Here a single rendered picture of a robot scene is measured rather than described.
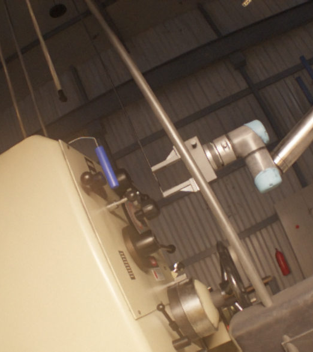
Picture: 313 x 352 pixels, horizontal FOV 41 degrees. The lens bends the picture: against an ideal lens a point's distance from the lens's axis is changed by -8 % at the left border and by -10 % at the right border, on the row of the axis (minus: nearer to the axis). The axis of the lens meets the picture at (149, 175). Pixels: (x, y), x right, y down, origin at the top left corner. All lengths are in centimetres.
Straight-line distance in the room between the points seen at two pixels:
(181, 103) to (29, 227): 855
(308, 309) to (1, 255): 78
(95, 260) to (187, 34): 941
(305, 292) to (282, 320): 7
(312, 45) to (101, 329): 950
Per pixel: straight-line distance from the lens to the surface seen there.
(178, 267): 182
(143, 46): 1036
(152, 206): 150
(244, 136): 122
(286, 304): 83
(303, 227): 840
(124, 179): 145
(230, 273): 137
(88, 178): 110
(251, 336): 86
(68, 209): 110
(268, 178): 120
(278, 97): 953
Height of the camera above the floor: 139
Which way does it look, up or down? 15 degrees up
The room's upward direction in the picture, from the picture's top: 25 degrees counter-clockwise
